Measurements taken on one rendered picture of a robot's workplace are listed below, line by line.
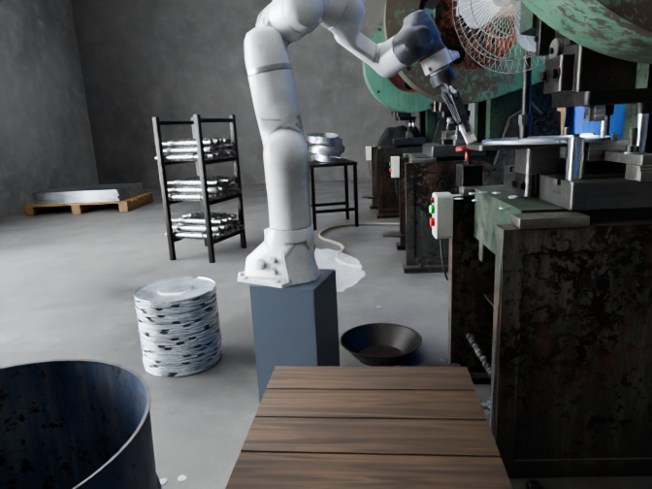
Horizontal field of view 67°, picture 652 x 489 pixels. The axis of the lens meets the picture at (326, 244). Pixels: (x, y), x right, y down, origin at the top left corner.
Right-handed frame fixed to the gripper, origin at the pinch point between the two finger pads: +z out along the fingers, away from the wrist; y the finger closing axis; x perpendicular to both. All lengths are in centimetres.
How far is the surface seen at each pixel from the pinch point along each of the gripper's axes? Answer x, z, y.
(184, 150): -130, -53, -163
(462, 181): -8.8, 12.2, 6.2
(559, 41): 21.3, -13.3, 30.8
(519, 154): 2.2, 7.0, 32.3
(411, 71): 9, -27, -99
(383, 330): -55, 58, -23
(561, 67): 16.5, -8.1, 37.9
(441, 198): -17.2, 12.5, 12.6
